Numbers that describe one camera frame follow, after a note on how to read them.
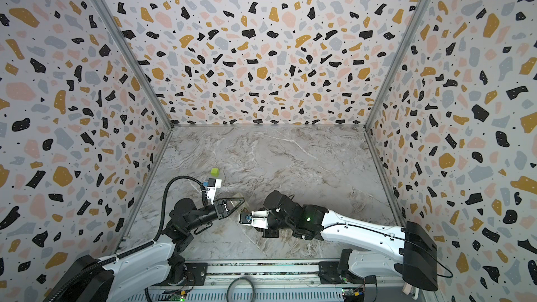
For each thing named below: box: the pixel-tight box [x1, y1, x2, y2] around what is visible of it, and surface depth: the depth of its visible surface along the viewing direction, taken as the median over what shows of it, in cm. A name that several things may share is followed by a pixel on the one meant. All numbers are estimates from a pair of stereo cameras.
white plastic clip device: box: [402, 282, 412, 296], surface depth 72 cm
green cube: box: [210, 167, 221, 177], surface depth 102 cm
